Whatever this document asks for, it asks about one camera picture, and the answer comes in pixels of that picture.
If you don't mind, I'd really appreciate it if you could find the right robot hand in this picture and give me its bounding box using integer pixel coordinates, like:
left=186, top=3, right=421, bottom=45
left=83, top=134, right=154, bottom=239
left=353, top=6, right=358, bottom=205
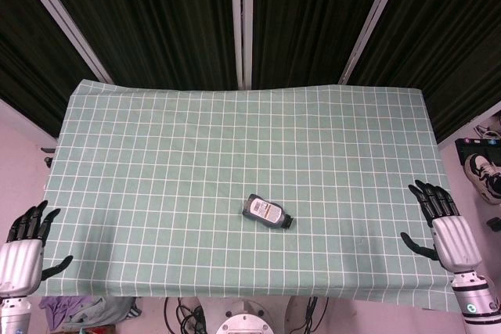
left=399, top=179, right=483, bottom=274

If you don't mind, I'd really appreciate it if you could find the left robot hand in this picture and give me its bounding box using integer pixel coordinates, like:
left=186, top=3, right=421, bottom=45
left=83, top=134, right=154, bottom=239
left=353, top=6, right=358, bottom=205
left=0, top=200, right=74, bottom=298

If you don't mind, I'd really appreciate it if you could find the dark bottle with white label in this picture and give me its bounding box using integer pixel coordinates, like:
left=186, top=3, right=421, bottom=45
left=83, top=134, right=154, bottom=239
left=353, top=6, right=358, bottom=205
left=241, top=193, right=294, bottom=229

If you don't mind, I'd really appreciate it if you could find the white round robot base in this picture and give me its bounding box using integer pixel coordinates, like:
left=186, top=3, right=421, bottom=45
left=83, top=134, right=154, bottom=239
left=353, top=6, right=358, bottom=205
left=215, top=297, right=275, bottom=334

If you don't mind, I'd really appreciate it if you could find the purple crumpled cloth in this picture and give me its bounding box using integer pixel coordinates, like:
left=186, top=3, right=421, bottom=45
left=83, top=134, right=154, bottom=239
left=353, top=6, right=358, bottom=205
left=38, top=296, right=101, bottom=332

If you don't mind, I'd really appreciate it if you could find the black and white sneaker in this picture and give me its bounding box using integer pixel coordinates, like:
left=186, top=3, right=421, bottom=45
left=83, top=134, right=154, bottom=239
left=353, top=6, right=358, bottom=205
left=463, top=153, right=501, bottom=205

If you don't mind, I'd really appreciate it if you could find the black box with stickers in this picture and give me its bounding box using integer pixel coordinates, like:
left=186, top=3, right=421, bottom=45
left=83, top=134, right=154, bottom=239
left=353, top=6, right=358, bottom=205
left=454, top=137, right=501, bottom=167

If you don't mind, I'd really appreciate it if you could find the black table clamp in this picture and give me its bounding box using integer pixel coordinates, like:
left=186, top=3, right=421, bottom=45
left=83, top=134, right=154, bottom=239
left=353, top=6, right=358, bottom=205
left=40, top=146, right=57, bottom=168

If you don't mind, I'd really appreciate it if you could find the green checkered tablecloth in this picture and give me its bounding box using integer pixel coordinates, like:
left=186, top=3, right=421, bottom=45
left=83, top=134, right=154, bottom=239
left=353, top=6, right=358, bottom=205
left=38, top=78, right=460, bottom=314

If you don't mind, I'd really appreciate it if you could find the black curtain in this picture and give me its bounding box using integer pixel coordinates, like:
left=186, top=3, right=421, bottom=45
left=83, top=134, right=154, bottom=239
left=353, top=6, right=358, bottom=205
left=0, top=0, right=501, bottom=144

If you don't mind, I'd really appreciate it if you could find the black cable bundle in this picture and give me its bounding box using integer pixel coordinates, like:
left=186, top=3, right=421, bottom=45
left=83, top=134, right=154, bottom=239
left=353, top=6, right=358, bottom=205
left=163, top=296, right=207, bottom=334

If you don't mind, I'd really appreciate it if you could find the white metal frame post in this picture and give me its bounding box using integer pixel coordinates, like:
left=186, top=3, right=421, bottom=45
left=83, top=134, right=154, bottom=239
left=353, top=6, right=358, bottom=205
left=229, top=0, right=255, bottom=90
left=8, top=0, right=115, bottom=84
left=337, top=0, right=411, bottom=85

